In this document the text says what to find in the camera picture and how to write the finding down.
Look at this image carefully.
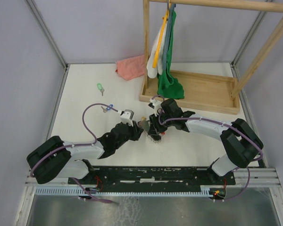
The pink cloth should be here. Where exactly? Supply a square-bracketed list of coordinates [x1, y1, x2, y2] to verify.
[115, 55, 144, 81]

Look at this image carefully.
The grey clothes hanger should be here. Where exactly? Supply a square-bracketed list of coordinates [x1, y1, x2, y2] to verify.
[162, 3, 176, 71]

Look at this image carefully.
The green hanging garment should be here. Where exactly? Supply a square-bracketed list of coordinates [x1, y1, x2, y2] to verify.
[157, 11, 184, 99]

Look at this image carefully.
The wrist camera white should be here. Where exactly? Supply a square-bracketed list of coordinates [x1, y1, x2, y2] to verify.
[120, 109, 134, 126]
[148, 99, 162, 116]

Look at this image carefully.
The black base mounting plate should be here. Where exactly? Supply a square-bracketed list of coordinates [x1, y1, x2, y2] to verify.
[78, 166, 236, 193]

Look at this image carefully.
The yellow clothes hanger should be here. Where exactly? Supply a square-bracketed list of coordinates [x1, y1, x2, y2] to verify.
[152, 0, 171, 68]

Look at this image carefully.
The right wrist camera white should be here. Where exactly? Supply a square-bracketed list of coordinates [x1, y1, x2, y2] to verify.
[148, 99, 162, 116]

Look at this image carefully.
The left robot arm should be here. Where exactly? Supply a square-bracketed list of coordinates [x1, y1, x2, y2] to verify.
[26, 121, 143, 184]

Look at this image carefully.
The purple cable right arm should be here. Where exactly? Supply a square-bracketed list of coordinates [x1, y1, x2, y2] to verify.
[150, 95, 265, 202]

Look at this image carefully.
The wooden clothes rack tray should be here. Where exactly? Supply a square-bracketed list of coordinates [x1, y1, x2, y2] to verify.
[139, 0, 283, 115]

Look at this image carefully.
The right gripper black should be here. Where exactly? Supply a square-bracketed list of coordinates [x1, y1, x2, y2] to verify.
[148, 111, 174, 136]

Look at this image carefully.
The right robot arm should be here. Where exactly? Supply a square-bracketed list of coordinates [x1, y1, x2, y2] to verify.
[145, 98, 264, 184]

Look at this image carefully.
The key with green tag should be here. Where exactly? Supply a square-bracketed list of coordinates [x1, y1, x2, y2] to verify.
[97, 83, 104, 96]

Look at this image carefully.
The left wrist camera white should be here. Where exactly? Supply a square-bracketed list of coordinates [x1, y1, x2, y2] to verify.
[120, 109, 134, 126]

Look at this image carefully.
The grey slotted cable duct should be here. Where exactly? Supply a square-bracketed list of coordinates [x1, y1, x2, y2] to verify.
[34, 186, 215, 196]

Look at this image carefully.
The white hanging garment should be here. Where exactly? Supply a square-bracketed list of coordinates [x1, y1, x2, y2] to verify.
[146, 25, 168, 79]

